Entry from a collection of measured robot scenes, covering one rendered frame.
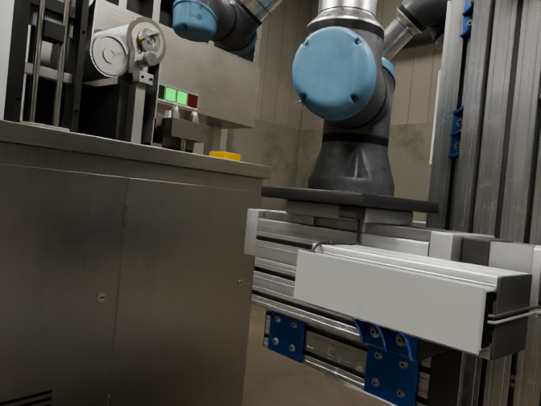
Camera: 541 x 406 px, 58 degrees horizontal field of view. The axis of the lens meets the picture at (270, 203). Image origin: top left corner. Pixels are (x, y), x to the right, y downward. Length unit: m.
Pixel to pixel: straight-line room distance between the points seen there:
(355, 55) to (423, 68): 4.07
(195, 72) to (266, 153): 3.04
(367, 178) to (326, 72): 0.20
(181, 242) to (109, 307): 0.26
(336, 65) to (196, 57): 1.56
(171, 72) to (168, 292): 1.04
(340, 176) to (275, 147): 4.47
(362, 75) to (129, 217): 0.77
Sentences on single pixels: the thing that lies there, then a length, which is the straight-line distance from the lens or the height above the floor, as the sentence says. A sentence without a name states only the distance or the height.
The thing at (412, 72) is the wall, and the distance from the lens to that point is 4.80.
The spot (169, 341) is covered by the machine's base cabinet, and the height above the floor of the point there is 0.38.
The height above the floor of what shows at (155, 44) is 1.24.
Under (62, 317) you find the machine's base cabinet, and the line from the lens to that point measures 1.23.
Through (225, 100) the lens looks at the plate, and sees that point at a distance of 2.32.
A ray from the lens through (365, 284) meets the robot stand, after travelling 0.61.
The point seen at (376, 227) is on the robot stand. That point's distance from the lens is 0.76.
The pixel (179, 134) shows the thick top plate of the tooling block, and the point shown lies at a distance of 1.65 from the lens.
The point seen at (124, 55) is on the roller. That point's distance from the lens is 1.60.
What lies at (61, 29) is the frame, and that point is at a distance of 1.36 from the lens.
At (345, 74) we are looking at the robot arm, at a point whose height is 0.97.
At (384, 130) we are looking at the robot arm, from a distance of 0.84.
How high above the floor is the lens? 0.80
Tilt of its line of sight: 1 degrees down
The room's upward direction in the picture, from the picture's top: 5 degrees clockwise
